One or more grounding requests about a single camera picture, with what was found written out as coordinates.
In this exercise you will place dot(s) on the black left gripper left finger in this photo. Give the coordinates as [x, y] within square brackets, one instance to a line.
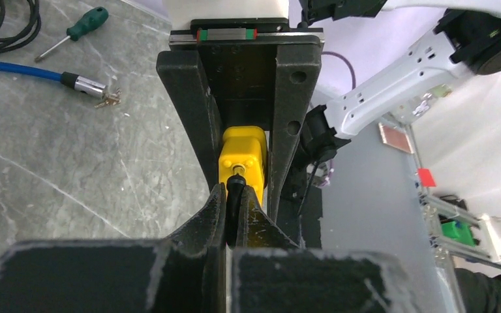
[183, 272]

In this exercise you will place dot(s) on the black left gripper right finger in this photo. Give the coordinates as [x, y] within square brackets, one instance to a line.
[270, 273]

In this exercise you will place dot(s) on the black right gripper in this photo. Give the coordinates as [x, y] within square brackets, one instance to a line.
[223, 73]

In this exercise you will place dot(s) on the yellow padlock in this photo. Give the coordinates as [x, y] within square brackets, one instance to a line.
[241, 163]

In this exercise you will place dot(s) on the small keys of blue lock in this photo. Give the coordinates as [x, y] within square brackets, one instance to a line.
[110, 99]

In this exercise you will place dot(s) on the blue cable lock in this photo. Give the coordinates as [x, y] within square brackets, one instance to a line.
[73, 81]

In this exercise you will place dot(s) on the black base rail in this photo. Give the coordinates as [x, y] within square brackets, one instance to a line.
[300, 210]

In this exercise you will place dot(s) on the green handled screwdriver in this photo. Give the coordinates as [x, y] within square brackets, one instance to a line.
[89, 22]

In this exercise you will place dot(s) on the aluminium extrusion frame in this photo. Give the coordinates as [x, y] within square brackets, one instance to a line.
[453, 231]

